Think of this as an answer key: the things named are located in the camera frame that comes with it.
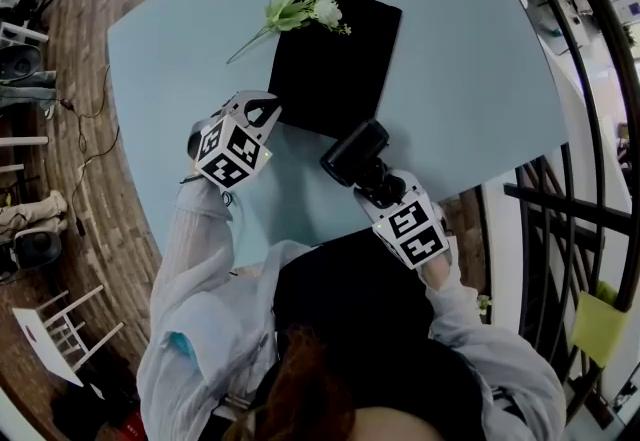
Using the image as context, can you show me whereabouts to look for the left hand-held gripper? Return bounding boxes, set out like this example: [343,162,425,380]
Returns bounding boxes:
[187,89,284,190]

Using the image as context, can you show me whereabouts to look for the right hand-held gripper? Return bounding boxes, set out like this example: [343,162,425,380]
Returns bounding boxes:
[352,157,450,271]

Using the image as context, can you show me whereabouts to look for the black cloth bag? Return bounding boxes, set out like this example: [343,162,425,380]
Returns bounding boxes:
[267,0,404,141]

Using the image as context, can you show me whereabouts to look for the person's right forearm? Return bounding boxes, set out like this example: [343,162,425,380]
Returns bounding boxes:
[418,234,568,435]

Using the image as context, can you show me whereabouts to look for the person's left forearm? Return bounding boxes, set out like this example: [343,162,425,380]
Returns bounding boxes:
[149,174,241,330]

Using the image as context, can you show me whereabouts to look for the yellow-green cloth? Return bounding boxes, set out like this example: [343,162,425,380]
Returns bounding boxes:
[568,280,629,369]

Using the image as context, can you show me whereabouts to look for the black floor bag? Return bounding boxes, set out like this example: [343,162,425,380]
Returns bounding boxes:
[49,376,142,441]

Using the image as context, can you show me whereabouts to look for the white artificial flower bouquet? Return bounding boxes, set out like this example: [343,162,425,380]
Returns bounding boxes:
[225,0,353,65]

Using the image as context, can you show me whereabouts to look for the person's black-clothed torso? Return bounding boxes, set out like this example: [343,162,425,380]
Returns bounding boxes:
[272,227,501,441]

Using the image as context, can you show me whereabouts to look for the black metal railing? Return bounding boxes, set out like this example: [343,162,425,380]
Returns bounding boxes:
[499,0,640,423]

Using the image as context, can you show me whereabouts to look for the blue denim trousers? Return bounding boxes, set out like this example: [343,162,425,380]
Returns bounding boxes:
[0,69,59,111]

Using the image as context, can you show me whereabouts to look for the dark round fan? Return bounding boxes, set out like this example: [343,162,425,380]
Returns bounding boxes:
[0,43,45,82]

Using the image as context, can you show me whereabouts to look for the grey round heater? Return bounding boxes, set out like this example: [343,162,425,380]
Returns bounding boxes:
[11,227,64,271]

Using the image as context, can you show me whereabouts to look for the white wooden chair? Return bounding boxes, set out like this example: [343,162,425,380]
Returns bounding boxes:
[11,283,126,388]

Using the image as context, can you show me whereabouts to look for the red box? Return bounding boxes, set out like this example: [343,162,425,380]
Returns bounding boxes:
[119,407,147,441]

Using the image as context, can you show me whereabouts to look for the black floor cable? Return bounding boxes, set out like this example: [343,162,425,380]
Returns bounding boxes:
[58,63,121,238]

